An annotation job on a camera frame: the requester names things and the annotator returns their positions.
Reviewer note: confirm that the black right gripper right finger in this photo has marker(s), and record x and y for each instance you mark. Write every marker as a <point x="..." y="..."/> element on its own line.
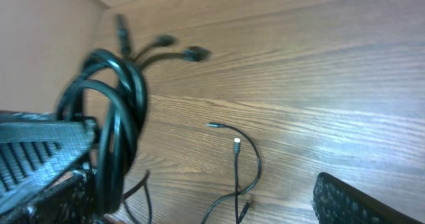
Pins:
<point x="337" y="202"/>

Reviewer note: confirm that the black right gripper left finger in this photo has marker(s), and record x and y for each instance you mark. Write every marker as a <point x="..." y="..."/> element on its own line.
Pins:
<point x="45" y="169"/>

